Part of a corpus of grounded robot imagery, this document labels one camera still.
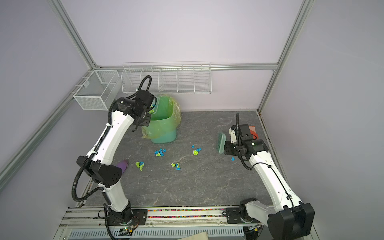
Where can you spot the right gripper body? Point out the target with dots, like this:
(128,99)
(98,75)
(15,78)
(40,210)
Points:
(232,149)

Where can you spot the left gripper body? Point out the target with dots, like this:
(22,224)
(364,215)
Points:
(145,120)

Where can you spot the mint green hand brush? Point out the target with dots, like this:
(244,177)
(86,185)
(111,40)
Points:
(221,143)

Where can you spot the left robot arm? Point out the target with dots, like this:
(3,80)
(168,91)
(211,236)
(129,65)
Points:
(133,110)

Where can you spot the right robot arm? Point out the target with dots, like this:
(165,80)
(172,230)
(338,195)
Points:
(287,218)

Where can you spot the blue scraps near dustpan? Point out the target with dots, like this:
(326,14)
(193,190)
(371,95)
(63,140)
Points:
(196,149)

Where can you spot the green trash bin with bag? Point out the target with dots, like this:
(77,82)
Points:
(166,117)

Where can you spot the red rubber glove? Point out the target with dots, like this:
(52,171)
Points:
(253,132)

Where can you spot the blue paper scrap cluster left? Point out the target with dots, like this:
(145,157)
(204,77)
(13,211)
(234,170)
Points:
(160,152)

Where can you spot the green blue scrap far left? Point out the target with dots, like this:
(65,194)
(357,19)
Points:
(140,165)

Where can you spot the green blue scrap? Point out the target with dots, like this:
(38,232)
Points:
(176,165)
(140,165)

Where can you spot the purple pink scoop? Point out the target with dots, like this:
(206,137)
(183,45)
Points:
(123,165)

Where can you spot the green blue scrap centre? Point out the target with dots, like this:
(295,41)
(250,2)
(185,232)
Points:
(176,165)

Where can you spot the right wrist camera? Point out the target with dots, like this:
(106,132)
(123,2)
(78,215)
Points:
(233,134)

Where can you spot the long white wire basket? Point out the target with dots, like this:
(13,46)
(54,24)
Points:
(168,77)

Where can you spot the small white wire basket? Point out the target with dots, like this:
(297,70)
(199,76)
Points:
(98,90)

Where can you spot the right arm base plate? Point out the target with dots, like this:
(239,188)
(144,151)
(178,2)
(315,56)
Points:
(234,216)

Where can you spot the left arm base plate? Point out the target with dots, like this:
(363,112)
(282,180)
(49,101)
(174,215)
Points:
(132,217)

